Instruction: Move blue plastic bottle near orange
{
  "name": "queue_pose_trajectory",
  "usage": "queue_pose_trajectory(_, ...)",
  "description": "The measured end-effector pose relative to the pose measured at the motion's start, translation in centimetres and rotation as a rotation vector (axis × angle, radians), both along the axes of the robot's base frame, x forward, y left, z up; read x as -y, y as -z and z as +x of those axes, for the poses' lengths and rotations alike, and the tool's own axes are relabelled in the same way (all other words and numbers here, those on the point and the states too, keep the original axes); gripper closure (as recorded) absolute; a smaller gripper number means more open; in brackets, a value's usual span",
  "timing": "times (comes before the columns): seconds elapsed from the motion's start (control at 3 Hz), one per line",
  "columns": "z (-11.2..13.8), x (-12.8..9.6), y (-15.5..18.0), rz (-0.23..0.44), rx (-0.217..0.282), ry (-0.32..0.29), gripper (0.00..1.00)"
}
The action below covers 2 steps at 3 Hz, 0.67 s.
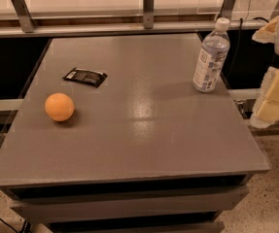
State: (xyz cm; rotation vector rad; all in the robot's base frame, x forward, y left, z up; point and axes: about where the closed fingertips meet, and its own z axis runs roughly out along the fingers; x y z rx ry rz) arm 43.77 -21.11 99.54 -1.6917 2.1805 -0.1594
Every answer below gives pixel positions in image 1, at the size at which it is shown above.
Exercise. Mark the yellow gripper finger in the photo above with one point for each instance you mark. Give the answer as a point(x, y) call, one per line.
point(266, 33)
point(266, 108)

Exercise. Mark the clear blue plastic water bottle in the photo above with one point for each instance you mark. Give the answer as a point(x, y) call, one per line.
point(212, 56)

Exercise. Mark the grey drawer cabinet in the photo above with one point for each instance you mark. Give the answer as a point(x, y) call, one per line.
point(143, 152)

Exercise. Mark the black snack packet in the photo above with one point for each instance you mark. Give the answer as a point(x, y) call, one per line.
point(84, 76)

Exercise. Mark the orange fruit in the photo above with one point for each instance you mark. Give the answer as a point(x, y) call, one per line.
point(59, 107)

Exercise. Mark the right metal bracket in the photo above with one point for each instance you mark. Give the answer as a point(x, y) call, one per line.
point(227, 8)

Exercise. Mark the metal bracket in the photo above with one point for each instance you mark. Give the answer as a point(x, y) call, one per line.
point(23, 15)
point(227, 8)
point(148, 14)

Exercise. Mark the centre metal bracket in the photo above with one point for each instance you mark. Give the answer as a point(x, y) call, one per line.
point(148, 14)

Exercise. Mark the left metal bracket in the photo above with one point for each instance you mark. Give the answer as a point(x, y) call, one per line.
point(23, 15)

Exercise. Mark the metal rail frame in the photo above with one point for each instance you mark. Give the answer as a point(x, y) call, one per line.
point(54, 26)

